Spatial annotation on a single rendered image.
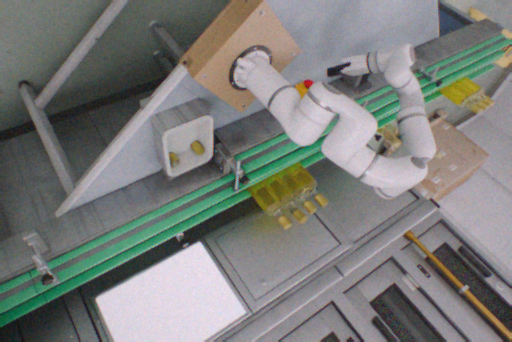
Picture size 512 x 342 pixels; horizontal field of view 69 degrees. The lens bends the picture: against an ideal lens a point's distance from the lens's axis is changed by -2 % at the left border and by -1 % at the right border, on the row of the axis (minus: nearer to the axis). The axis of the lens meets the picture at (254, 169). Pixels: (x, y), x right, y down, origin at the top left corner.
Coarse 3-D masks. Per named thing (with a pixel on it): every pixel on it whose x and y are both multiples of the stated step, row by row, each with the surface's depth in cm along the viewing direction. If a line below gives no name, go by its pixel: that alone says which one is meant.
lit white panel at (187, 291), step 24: (168, 264) 134; (192, 264) 135; (120, 288) 127; (144, 288) 128; (168, 288) 129; (192, 288) 129; (216, 288) 130; (120, 312) 122; (144, 312) 123; (168, 312) 124; (192, 312) 124; (216, 312) 125; (240, 312) 126; (120, 336) 118; (144, 336) 118; (168, 336) 119; (192, 336) 120
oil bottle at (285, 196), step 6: (264, 180) 143; (270, 180) 142; (276, 180) 142; (270, 186) 141; (276, 186) 141; (282, 186) 141; (276, 192) 139; (282, 192) 139; (288, 192) 139; (282, 198) 138; (288, 198) 138; (282, 204) 138; (288, 204) 138
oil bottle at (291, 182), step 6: (276, 174) 145; (282, 174) 144; (288, 174) 145; (282, 180) 143; (288, 180) 143; (294, 180) 143; (288, 186) 141; (294, 186) 141; (300, 186) 142; (294, 192) 140; (300, 192) 140; (294, 198) 141
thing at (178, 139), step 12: (192, 120) 115; (204, 120) 122; (168, 132) 111; (180, 132) 125; (192, 132) 129; (204, 132) 127; (168, 144) 126; (180, 144) 130; (204, 144) 132; (168, 156) 119; (180, 156) 132; (192, 156) 133; (204, 156) 134; (168, 168) 123; (180, 168) 129; (192, 168) 131
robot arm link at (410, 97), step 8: (416, 80) 120; (400, 88) 118; (408, 88) 118; (416, 88) 120; (400, 96) 123; (408, 96) 121; (416, 96) 120; (400, 104) 123; (408, 104) 120; (416, 104) 117; (400, 112) 111; (408, 112) 109; (416, 112) 108; (424, 112) 109; (400, 120) 110
